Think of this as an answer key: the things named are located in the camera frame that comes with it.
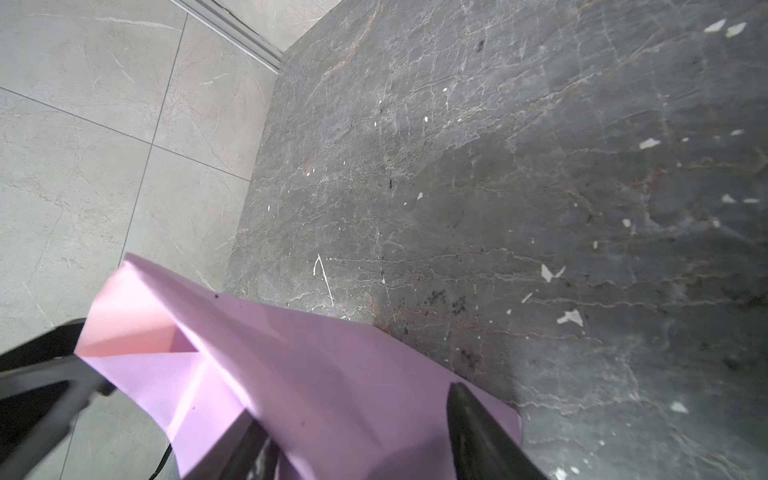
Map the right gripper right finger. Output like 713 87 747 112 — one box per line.
446 383 546 480

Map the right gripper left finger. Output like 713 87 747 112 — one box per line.
215 419 281 480

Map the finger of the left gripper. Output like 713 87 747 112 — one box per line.
1 318 86 372
1 356 112 479

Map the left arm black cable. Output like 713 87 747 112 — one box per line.
146 442 175 480

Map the pink wrapping paper sheet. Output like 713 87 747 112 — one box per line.
75 255 522 479

